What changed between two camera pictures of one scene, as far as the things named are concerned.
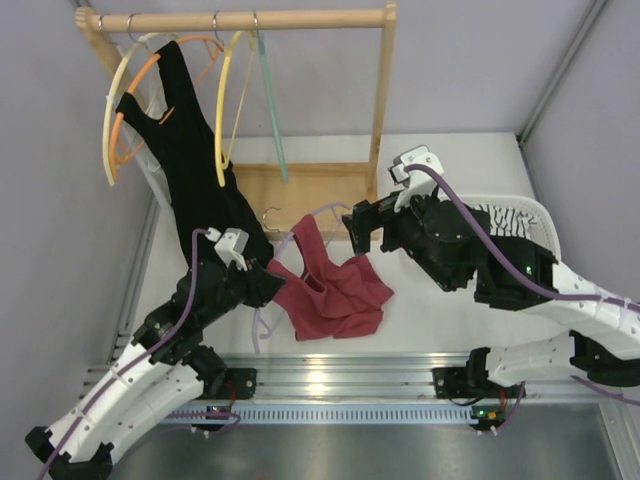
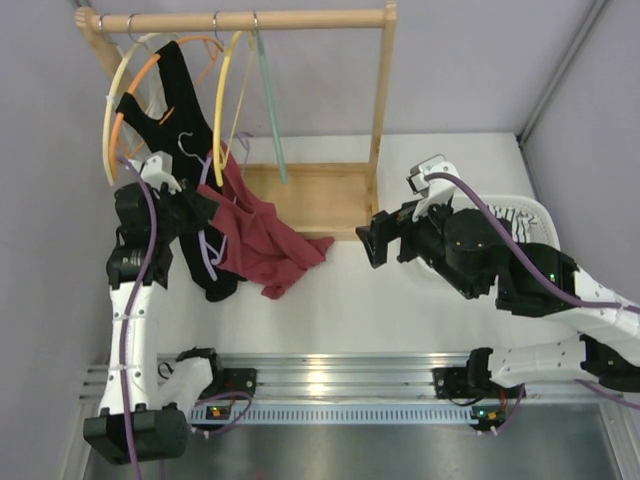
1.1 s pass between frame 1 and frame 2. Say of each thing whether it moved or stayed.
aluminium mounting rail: stayed
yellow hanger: stayed
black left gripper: moved
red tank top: moved
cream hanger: stayed
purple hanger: moved
